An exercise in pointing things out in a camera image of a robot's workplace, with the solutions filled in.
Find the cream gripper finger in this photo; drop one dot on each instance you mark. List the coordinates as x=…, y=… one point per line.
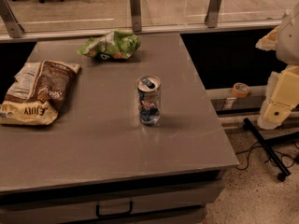
x=281, y=98

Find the redbull can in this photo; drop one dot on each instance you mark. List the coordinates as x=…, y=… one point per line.
x=149, y=99

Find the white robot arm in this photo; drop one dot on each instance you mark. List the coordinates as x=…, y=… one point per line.
x=284, y=39

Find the green chip bag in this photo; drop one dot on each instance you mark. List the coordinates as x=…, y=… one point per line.
x=115, y=45

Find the brown chip bag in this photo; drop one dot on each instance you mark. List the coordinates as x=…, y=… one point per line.
x=38, y=93

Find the orange tape roll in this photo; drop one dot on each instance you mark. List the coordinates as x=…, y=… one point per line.
x=240, y=90

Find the black stand base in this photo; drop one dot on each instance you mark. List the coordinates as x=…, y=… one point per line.
x=268, y=144

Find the grey cabinet drawer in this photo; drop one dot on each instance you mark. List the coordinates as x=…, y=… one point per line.
x=175, y=204

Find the right metal bracket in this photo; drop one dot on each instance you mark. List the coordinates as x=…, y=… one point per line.
x=212, y=15

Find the metal bracket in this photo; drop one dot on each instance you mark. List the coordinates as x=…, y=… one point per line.
x=212, y=15
x=135, y=9
x=14, y=29

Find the middle metal bracket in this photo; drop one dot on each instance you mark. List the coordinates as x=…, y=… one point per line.
x=135, y=9

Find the black drawer handle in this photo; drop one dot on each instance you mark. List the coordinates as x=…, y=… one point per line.
x=114, y=210

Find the left metal bracket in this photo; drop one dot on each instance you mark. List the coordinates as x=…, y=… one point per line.
x=14, y=29

